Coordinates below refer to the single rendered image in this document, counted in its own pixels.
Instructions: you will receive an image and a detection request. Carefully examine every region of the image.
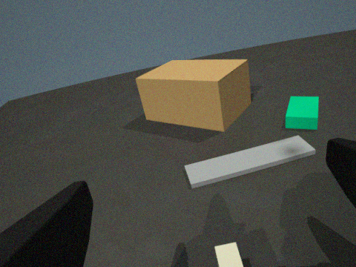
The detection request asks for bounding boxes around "beige rectangular block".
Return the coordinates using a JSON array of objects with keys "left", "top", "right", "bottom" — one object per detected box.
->
[{"left": 214, "top": 243, "right": 243, "bottom": 267}]

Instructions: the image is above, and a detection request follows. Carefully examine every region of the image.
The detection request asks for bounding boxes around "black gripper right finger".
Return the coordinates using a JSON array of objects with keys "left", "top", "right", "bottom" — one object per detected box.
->
[{"left": 326, "top": 137, "right": 356, "bottom": 207}]

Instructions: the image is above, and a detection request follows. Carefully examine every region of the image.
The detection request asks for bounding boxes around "green rectangular block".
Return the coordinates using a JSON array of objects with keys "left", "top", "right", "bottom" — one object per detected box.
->
[{"left": 286, "top": 97, "right": 318, "bottom": 130}]

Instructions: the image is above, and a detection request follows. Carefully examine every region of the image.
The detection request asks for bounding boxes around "tan rectangular block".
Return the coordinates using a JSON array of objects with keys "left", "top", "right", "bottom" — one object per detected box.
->
[{"left": 136, "top": 59, "right": 251, "bottom": 131}]

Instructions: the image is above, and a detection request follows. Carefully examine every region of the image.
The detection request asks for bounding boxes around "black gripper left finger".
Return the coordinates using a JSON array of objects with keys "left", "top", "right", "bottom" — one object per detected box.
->
[{"left": 0, "top": 181, "right": 94, "bottom": 267}]

